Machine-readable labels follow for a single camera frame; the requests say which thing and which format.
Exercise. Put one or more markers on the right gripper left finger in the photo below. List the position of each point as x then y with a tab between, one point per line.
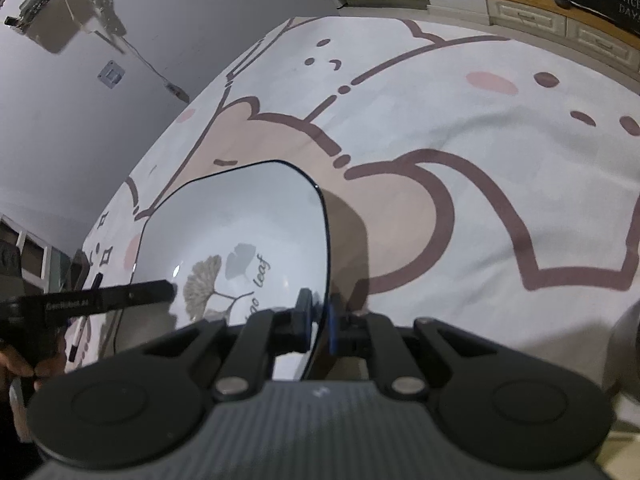
266	335

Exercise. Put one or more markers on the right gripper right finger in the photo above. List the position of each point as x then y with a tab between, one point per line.
369	347

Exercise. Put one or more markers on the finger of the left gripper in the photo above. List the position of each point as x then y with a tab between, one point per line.
89	301

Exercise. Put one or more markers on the white ginkgo leaf plate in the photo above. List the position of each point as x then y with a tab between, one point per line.
233	244

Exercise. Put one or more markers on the person left hand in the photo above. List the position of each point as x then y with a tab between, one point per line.
13	365

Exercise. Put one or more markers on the bear pattern tablecloth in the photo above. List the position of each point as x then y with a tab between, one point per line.
467	176

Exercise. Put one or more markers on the round steel bowl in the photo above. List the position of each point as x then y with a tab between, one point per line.
621	369

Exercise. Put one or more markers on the wooden top drawer cabinet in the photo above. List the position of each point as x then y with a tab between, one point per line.
573	28

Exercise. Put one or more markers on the wall power socket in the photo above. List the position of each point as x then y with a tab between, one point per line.
111	74

